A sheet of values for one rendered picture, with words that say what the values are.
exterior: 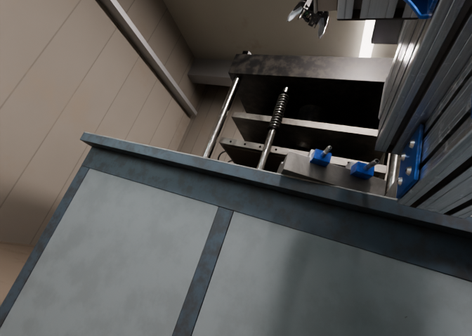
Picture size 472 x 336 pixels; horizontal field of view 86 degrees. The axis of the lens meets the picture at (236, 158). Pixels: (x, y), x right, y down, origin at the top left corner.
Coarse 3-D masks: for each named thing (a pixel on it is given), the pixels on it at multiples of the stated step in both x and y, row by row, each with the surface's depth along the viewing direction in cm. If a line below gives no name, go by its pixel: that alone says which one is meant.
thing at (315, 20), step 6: (312, 0) 85; (306, 6) 89; (312, 6) 88; (306, 12) 90; (312, 12) 88; (318, 12) 90; (306, 18) 92; (312, 18) 90; (318, 18) 91; (312, 24) 92
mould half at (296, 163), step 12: (288, 156) 68; (300, 156) 68; (288, 168) 67; (300, 168) 67; (312, 168) 67; (324, 168) 67; (336, 168) 67; (312, 180) 68; (324, 180) 66; (336, 180) 66; (348, 180) 66; (360, 180) 66; (372, 180) 66; (384, 180) 66; (372, 192) 65; (384, 192) 65
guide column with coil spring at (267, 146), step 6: (282, 90) 187; (288, 90) 186; (276, 108) 182; (282, 108) 181; (276, 120) 177; (270, 132) 174; (276, 132) 176; (270, 138) 173; (264, 144) 173; (270, 144) 172; (264, 150) 170; (264, 156) 168; (258, 162) 168; (264, 162) 167; (258, 168) 166; (264, 168) 167
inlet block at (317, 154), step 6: (312, 150) 69; (318, 150) 65; (324, 150) 62; (312, 156) 67; (318, 156) 65; (324, 156) 64; (330, 156) 65; (312, 162) 67; (318, 162) 66; (324, 162) 65
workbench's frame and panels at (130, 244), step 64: (128, 192) 91; (192, 192) 83; (256, 192) 76; (320, 192) 66; (64, 256) 87; (128, 256) 80; (192, 256) 74; (256, 256) 69; (320, 256) 64; (384, 256) 60; (448, 256) 57; (0, 320) 84; (64, 320) 77; (128, 320) 72; (192, 320) 67; (256, 320) 63; (320, 320) 59; (384, 320) 56; (448, 320) 53
